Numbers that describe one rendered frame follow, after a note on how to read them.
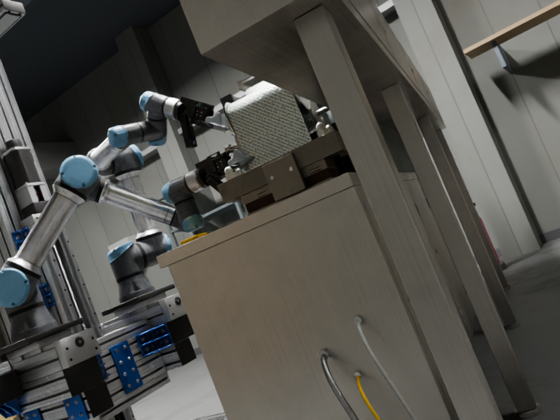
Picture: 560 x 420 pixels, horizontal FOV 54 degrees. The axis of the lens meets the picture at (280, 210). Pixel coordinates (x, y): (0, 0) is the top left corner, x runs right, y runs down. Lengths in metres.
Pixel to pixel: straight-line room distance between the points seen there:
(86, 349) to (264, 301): 0.64
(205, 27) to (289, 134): 0.86
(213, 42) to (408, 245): 0.49
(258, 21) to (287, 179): 0.70
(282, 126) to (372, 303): 0.66
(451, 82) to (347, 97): 4.13
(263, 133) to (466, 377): 1.12
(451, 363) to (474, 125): 4.14
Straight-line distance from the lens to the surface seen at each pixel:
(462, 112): 5.06
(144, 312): 2.31
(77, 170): 1.93
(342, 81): 0.99
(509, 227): 5.06
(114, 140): 2.05
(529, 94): 5.28
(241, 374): 1.71
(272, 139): 1.84
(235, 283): 1.64
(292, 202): 1.55
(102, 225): 7.72
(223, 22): 1.01
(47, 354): 1.96
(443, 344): 1.00
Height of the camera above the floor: 0.76
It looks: 4 degrees up
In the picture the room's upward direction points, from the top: 22 degrees counter-clockwise
